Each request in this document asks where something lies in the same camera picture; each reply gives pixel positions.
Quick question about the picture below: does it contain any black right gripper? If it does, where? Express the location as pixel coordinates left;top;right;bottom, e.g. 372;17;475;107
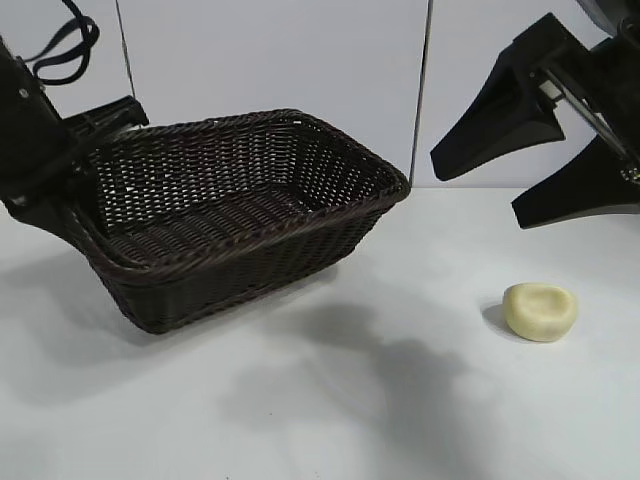
429;0;640;231

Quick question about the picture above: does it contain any dark brown wicker basket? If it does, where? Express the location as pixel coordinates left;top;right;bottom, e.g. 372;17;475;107
69;107;412;335

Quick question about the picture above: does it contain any pale yellow egg yolk pastry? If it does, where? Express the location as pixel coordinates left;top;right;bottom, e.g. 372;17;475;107
502;282;579;344

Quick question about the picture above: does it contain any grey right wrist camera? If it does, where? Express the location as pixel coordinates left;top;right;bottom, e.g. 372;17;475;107
574;0;626;26

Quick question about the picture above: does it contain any black sleeved left arm cable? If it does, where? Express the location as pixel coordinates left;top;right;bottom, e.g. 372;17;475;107
33;0;100;85

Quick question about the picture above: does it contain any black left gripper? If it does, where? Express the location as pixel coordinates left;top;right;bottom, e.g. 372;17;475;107
0;33;151;244

